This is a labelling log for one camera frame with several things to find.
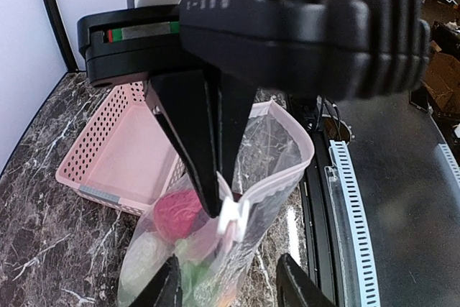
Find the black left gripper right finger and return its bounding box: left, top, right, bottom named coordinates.
left=276, top=253, right=334, bottom=307

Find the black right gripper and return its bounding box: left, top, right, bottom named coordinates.
left=77, top=0, right=430, bottom=185

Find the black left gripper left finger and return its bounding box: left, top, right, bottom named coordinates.
left=129, top=255, right=181, bottom=307

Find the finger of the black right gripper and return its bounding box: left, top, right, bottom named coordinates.
left=145, top=70, right=220, bottom=218

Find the white toy cabbage with leaves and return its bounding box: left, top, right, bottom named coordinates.
left=118, top=232, right=171, bottom=306

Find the clear zip top bag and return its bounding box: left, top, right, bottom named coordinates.
left=128, top=101, right=314, bottom=306

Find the red toy pomegranate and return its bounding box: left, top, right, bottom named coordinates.
left=152, top=189, right=202, bottom=243

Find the dark purple toy vegetable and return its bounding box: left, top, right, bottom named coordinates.
left=190, top=214, right=220, bottom=251

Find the white toy radish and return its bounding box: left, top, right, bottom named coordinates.
left=175, top=239, right=216, bottom=300

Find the pink perforated plastic basket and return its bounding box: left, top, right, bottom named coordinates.
left=55, top=82, right=184, bottom=216

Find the white slotted cable duct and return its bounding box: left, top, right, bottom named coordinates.
left=330, top=141, right=381, bottom=306

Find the black right corner post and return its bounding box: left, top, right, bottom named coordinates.
left=42, top=0, right=79, bottom=73

